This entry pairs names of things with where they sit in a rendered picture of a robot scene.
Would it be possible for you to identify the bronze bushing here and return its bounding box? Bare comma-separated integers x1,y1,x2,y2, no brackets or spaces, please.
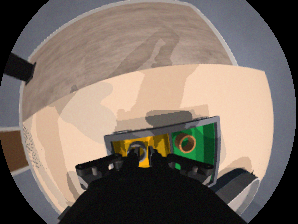
175,133,196,153

